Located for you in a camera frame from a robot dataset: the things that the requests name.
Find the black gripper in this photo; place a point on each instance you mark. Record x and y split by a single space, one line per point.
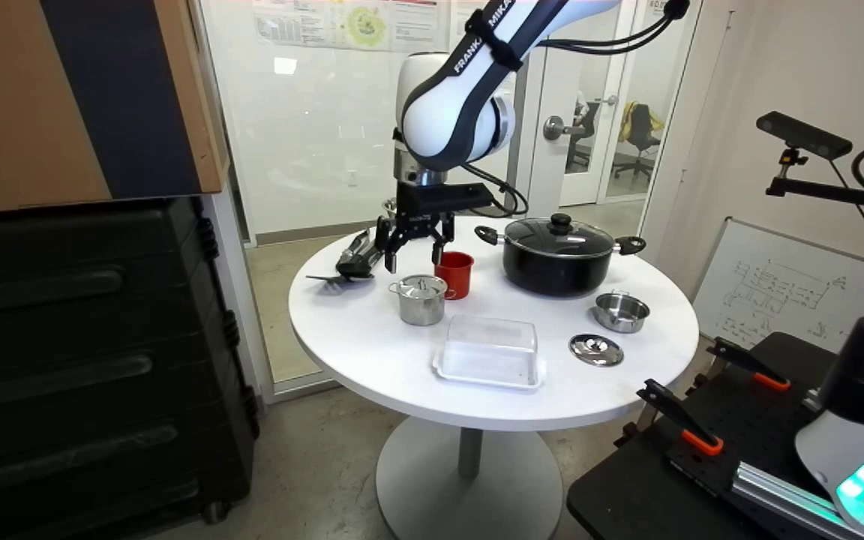
420 212

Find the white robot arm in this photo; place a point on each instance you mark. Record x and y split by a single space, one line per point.
451 108

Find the tall silver steel pot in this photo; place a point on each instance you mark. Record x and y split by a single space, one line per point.
420 314

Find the glass lid with black knob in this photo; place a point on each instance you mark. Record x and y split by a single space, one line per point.
559 233

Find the black cooking pot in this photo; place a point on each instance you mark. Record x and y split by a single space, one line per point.
557 275

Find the silver steel pot lid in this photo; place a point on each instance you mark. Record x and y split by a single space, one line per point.
596 348

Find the shallow silver steel pot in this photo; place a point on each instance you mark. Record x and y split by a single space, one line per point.
623 314

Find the red cup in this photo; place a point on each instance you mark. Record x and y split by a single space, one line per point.
456 276

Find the black kitchen spatula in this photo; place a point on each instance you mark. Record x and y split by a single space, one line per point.
358 257

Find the clear plastic food container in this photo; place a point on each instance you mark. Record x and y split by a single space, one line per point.
488 355

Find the black office chair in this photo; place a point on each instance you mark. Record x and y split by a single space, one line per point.
641 137

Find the black side platform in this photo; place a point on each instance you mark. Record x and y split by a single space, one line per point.
644 498

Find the black storage cabinet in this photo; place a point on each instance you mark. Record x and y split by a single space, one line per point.
82 371

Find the whiteboard with drawings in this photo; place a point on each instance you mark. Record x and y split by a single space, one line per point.
786 290

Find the white device with green light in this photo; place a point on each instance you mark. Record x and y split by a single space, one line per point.
853 469

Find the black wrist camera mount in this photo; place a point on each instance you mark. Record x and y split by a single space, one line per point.
465 200

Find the wall poster with green circle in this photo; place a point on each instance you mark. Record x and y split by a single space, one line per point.
364 26

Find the white table pedestal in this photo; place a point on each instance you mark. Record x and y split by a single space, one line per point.
465 490

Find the black stereo camera bar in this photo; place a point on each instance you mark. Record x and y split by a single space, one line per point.
803 137

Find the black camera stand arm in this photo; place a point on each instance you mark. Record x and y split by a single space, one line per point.
832 189

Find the aluminium rail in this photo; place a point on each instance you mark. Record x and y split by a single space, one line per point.
782 498

